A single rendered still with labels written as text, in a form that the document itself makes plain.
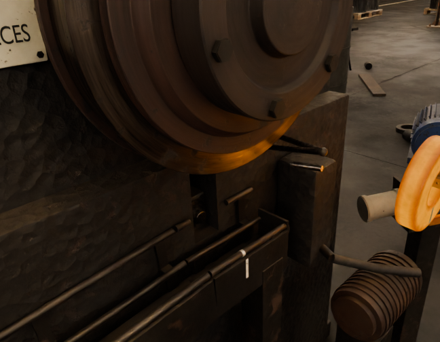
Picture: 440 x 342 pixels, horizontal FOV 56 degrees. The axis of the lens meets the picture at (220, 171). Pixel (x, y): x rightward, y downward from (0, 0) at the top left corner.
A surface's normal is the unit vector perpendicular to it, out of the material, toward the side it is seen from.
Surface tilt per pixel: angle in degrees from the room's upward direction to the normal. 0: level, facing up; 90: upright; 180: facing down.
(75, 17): 90
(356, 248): 0
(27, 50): 90
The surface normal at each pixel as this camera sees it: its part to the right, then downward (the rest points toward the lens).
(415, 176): -0.63, -0.18
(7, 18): 0.69, 0.29
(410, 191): -0.70, 0.10
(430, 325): -0.04, -0.90
